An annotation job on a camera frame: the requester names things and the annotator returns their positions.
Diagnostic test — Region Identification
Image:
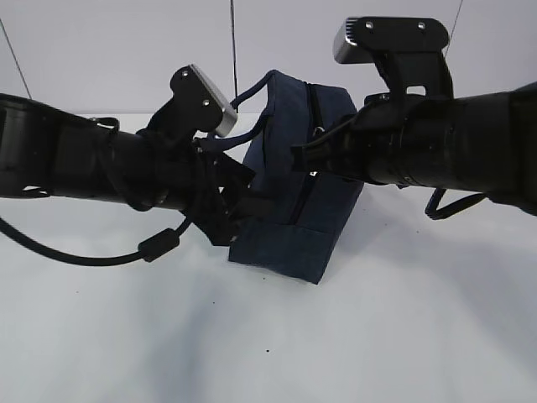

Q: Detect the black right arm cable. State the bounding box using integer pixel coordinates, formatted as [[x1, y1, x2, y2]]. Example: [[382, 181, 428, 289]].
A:
[[423, 187, 487, 222]]

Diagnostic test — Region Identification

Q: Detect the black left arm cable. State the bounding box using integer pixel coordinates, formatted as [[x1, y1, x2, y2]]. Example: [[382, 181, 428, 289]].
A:
[[0, 213, 192, 268]]

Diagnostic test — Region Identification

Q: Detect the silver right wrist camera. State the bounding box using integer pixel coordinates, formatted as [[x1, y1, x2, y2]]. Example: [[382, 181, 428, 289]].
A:
[[332, 16, 453, 102]]

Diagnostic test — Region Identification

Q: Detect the navy blue lunch bag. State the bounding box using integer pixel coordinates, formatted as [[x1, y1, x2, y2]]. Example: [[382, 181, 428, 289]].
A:
[[201, 70, 363, 284]]

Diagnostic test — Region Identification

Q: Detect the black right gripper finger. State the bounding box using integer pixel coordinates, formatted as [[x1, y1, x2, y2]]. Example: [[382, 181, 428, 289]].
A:
[[290, 138, 336, 172]]

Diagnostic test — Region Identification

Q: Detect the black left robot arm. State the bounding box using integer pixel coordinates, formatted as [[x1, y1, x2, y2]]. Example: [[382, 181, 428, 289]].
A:
[[1, 94, 273, 246]]

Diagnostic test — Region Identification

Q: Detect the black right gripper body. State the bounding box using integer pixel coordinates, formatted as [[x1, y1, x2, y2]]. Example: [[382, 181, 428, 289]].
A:
[[318, 98, 407, 187]]

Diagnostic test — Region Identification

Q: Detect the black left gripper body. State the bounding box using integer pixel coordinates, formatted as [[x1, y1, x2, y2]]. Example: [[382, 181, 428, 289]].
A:
[[185, 138, 258, 247]]

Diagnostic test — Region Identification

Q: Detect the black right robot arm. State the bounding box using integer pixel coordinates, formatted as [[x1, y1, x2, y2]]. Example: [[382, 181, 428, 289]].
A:
[[291, 83, 536, 220]]

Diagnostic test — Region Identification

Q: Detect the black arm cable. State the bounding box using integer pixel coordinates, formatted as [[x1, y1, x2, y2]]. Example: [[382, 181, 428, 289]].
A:
[[0, 213, 192, 268], [423, 187, 487, 222]]

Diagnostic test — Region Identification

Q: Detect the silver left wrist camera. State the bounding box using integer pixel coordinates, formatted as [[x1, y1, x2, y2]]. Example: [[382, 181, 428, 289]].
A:
[[147, 64, 237, 139]]

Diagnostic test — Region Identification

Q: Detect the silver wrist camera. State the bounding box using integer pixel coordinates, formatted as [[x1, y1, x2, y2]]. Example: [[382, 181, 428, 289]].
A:
[[147, 64, 237, 139], [332, 16, 453, 102]]

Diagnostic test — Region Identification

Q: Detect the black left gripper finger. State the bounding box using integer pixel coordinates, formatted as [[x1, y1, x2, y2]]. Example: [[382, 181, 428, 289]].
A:
[[229, 197, 273, 221]]

